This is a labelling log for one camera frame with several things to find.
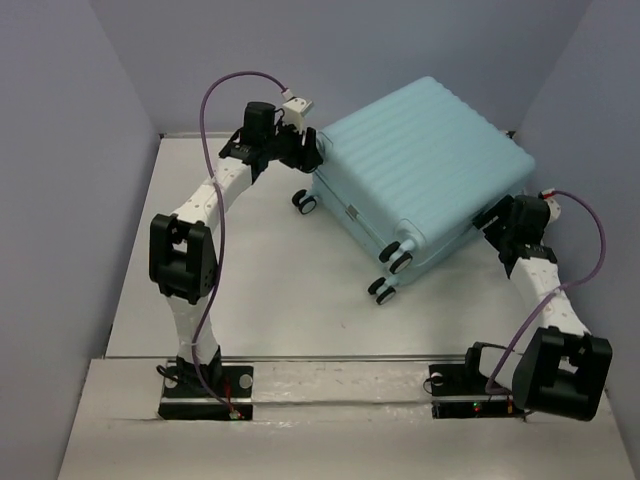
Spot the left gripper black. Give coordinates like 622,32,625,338
265,116,324,173

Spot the light blue hard-shell suitcase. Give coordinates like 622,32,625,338
291,76,535,305

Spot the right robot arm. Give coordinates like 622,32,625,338
460,189,613,422

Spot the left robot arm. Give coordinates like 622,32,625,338
149,97,322,395

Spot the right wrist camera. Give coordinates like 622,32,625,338
538,188,561,224

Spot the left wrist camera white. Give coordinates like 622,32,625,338
282,90,315,134

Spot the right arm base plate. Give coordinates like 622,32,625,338
423,363,527,420

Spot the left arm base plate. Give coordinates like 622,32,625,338
156,362,254,422

